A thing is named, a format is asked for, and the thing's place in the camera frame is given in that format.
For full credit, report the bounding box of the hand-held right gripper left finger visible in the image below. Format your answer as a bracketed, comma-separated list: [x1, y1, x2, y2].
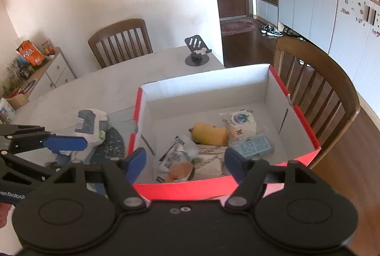
[27, 148, 148, 209]

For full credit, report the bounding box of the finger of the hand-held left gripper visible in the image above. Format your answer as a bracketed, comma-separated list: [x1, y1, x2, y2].
[0, 153, 64, 185]
[0, 125, 88, 155]

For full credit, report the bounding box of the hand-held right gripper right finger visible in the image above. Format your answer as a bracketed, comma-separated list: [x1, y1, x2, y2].
[224, 148, 342, 210]

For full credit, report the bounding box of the blue white snack packet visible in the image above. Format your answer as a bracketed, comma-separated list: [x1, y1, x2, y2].
[232, 136, 274, 160]

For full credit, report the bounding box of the striped silver packet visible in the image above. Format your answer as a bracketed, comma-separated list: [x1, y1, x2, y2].
[193, 145, 227, 156]

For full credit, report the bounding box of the grey tissue pack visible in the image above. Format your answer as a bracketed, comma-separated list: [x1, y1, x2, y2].
[74, 109, 108, 138]

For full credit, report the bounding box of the white pack green print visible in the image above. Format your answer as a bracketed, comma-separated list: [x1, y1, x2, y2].
[71, 126, 109, 160]

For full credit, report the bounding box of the yellow bread packet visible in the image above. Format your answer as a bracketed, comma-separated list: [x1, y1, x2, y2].
[189, 122, 230, 146]

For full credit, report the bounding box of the white packet black print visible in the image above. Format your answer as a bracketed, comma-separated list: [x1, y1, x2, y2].
[159, 136, 199, 170]

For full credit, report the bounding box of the round brown bread packet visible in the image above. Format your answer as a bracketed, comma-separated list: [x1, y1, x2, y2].
[154, 161, 195, 184]

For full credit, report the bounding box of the blueberry bread packet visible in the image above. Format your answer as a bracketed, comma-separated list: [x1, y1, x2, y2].
[221, 109, 257, 141]

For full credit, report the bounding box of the red cardboard box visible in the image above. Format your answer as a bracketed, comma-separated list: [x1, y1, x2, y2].
[126, 64, 322, 201]

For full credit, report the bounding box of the white marble desktop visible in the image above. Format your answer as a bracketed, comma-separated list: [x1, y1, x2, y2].
[12, 45, 226, 185]

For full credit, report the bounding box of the white printed carton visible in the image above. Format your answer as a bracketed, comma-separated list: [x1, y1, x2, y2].
[0, 97, 16, 123]

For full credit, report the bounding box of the white sideboard wooden top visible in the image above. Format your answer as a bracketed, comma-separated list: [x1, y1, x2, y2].
[4, 47, 77, 110]

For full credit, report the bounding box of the orange snack bag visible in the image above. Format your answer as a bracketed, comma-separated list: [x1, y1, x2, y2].
[16, 40, 46, 67]

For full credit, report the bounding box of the small red yellow packet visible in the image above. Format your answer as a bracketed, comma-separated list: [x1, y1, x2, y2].
[42, 40, 55, 55]

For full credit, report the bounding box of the black phone stand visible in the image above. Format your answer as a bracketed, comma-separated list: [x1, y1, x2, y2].
[184, 34, 213, 67]

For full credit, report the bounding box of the brown wooden chair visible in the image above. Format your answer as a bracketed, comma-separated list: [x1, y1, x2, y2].
[88, 19, 153, 69]
[273, 37, 361, 169]

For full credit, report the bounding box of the red patterned rug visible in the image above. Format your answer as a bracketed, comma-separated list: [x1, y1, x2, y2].
[220, 17, 265, 36]

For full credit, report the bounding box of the white wall cabinet unit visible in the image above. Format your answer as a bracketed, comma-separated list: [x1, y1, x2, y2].
[257, 0, 380, 108]

